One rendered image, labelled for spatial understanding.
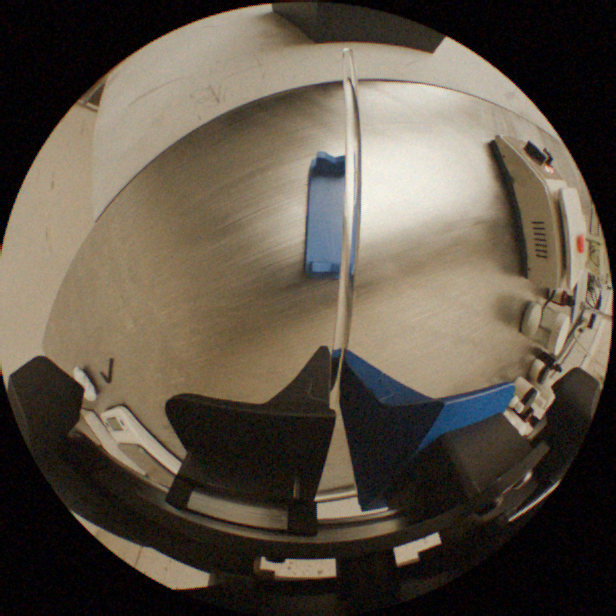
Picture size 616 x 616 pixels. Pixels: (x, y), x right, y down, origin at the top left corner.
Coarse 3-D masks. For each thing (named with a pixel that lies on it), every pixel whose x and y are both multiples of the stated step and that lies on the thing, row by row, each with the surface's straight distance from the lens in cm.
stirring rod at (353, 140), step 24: (360, 120) 9; (360, 144) 8; (360, 168) 7; (360, 192) 7; (360, 216) 7; (336, 312) 7; (336, 336) 7; (336, 360) 8; (336, 384) 8; (336, 408) 9
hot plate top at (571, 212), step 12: (564, 192) 31; (576, 192) 40; (564, 204) 30; (576, 204) 37; (564, 216) 30; (576, 216) 36; (564, 228) 30; (576, 228) 35; (576, 264) 34; (576, 276) 35
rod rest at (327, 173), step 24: (312, 168) 17; (336, 168) 16; (312, 192) 16; (336, 192) 16; (312, 216) 16; (336, 216) 16; (312, 240) 16; (336, 240) 16; (312, 264) 13; (336, 264) 14
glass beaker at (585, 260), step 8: (584, 232) 35; (576, 240) 34; (584, 240) 33; (592, 240) 33; (600, 240) 33; (576, 248) 33; (584, 248) 33; (592, 248) 33; (600, 248) 33; (576, 256) 33; (584, 256) 33; (592, 256) 33; (600, 256) 32; (584, 264) 33; (592, 264) 33; (600, 264) 33; (608, 264) 32; (592, 272) 34; (600, 272) 33; (608, 272) 33; (608, 280) 34
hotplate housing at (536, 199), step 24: (504, 144) 32; (504, 168) 33; (528, 168) 30; (528, 192) 31; (552, 192) 31; (528, 216) 31; (552, 216) 30; (528, 240) 32; (552, 240) 30; (528, 264) 33; (552, 264) 31; (552, 288) 33
